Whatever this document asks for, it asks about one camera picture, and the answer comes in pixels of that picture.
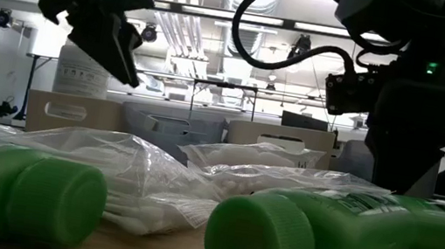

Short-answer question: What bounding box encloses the white cylindrical wipes canister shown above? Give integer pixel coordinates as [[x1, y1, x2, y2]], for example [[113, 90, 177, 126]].
[[52, 40, 115, 102]]

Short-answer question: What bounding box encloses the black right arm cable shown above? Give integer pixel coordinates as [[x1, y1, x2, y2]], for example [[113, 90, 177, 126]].
[[226, 0, 417, 92]]

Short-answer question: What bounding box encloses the long ceiling light strip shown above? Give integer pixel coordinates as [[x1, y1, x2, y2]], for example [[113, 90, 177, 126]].
[[84, 0, 445, 54]]

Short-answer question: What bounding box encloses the black ceiling spotlight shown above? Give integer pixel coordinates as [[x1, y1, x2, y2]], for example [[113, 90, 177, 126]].
[[0, 7, 16, 31], [138, 22, 160, 45], [286, 32, 315, 67]]

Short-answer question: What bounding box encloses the clear bag of cotton swabs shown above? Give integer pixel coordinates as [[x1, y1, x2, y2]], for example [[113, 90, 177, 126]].
[[0, 114, 233, 248]]

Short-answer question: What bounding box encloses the white plastic bin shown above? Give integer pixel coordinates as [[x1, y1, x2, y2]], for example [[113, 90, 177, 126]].
[[222, 116, 337, 172]]

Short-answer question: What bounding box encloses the dark translucent plastic bin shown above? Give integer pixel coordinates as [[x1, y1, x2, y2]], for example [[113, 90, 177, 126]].
[[114, 99, 230, 170], [327, 136, 442, 201]]

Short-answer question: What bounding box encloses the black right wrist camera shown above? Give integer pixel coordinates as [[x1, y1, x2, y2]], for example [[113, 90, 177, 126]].
[[320, 66, 390, 123]]

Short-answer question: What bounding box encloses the black computer monitor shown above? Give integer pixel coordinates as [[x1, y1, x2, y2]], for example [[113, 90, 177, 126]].
[[280, 110, 333, 135]]

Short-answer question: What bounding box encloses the black metal stand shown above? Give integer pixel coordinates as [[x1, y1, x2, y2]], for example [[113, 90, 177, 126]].
[[13, 52, 59, 126]]

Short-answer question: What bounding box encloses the pale translucent plastic bin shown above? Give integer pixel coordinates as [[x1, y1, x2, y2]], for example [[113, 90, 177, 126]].
[[23, 88, 126, 145]]

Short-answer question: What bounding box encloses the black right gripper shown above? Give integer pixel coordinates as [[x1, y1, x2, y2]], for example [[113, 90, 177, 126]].
[[356, 74, 445, 203]]

